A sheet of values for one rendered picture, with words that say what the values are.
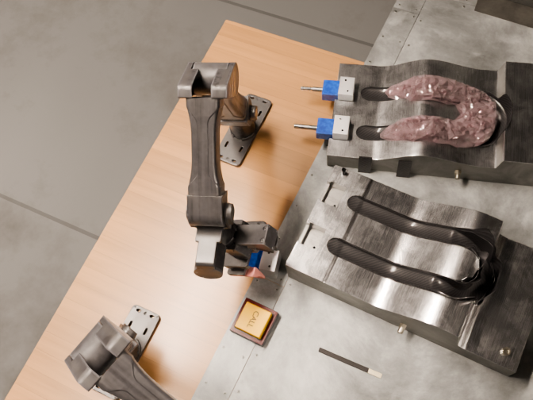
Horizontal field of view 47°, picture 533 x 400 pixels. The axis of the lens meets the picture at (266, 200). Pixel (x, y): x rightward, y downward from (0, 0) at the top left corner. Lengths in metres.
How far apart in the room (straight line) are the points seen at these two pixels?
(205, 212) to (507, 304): 0.64
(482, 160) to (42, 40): 2.13
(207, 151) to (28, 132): 1.72
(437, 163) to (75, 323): 0.89
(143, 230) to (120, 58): 1.44
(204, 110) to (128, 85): 1.63
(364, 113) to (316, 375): 0.62
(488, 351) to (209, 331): 0.58
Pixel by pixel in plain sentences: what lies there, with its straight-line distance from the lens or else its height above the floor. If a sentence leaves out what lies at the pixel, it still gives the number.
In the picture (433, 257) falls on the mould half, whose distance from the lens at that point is 1.30.
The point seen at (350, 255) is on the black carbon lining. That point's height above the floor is 0.88.
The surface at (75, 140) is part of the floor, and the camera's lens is 2.67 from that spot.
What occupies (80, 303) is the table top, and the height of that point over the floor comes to 0.80.
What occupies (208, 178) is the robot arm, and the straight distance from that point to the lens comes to 1.13.
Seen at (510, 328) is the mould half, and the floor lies 0.86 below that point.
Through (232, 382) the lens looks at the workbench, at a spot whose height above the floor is 0.80.
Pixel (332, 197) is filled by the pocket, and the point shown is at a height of 0.86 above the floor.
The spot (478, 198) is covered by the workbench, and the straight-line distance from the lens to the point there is 1.50.
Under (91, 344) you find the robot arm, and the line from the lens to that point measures 1.02.
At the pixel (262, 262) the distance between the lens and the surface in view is 1.36.
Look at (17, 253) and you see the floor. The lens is 2.55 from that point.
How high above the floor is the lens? 2.14
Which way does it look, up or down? 66 degrees down
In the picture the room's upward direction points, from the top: 14 degrees counter-clockwise
